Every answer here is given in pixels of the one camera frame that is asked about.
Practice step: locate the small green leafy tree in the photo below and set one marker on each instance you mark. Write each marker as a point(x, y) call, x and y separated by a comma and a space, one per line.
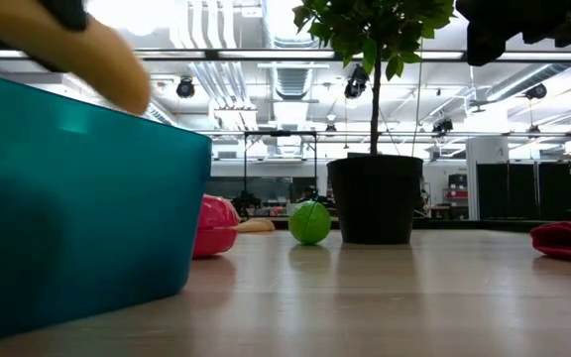
point(375, 25)

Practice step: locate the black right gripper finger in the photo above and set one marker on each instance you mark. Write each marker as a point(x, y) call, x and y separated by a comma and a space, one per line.
point(484, 44)

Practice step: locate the shelf with red bins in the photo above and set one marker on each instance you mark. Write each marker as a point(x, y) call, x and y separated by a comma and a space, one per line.
point(458, 193)

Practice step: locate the black background robot arm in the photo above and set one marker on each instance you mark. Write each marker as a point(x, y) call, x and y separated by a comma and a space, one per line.
point(246, 203)

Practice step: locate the white pillar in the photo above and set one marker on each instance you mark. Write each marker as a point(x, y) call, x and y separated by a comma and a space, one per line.
point(486, 149)

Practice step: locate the black table edge rail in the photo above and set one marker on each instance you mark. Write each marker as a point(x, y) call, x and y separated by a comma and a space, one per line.
point(489, 224)

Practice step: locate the black overhead frame rail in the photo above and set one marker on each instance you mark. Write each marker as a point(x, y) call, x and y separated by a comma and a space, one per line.
point(265, 55)

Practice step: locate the round green toy fruit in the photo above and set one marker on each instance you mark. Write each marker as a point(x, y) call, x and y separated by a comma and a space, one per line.
point(309, 223)

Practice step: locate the black partition panels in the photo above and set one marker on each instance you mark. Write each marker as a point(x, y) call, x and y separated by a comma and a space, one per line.
point(523, 191)

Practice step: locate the yellow toy produce piece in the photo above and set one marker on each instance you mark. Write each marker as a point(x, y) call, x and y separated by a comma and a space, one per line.
point(92, 54)

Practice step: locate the pink toy dragon fruit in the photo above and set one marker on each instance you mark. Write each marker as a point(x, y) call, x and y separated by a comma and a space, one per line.
point(216, 223)

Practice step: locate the red folded cloth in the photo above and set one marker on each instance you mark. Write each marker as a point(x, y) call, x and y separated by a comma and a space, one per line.
point(570, 240)

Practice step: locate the black hanging ceiling camera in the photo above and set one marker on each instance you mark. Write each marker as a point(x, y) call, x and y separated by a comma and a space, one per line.
point(442, 125)
point(536, 91)
point(185, 88)
point(356, 84)

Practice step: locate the black plant pot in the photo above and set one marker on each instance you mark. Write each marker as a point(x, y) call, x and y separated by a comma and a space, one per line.
point(375, 198)

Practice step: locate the teal plastic container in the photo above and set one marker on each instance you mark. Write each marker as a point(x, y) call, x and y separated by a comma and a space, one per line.
point(77, 208)

